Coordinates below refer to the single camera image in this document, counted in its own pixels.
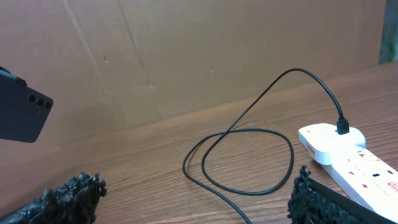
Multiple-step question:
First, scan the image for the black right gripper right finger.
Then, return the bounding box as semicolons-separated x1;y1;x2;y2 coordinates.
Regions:
287;165;394;224

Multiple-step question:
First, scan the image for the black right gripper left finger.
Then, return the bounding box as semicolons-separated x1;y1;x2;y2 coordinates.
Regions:
1;172;107;224

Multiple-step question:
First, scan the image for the Samsung Galaxy smartphone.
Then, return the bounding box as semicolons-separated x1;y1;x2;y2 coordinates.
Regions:
1;67;53;143

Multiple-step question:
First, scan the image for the white charger plug adapter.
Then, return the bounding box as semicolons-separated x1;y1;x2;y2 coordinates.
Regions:
298;123;366;166

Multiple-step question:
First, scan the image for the white power strip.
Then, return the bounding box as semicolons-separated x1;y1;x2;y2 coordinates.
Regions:
323;146;397;223

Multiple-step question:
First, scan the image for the brown cardboard backdrop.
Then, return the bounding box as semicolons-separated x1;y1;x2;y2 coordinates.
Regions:
0;0;388;206

